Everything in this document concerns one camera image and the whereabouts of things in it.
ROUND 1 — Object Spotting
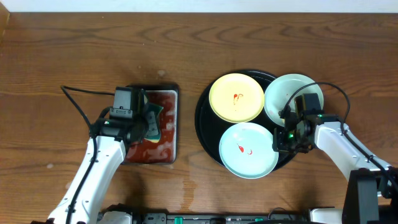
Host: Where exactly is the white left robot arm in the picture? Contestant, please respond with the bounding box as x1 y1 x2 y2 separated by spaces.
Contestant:
45 103 162 223

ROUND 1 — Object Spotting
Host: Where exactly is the black rectangular wash tray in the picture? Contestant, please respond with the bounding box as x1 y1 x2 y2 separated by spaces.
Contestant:
123 84 179 165

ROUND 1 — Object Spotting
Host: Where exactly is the yellow plate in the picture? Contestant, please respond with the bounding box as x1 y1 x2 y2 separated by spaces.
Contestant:
208 73 265 123

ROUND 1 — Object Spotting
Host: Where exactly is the round black serving tray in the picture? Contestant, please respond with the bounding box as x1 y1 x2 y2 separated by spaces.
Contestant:
195 69 295 171

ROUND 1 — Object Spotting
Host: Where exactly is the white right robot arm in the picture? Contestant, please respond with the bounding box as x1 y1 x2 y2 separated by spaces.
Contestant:
272 114 397 223

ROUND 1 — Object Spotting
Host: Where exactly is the light blue plate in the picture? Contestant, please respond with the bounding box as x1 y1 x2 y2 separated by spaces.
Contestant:
219 123 279 179

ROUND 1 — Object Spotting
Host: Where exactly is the green scrubbing sponge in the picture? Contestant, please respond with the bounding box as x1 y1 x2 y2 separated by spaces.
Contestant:
144 103 163 143

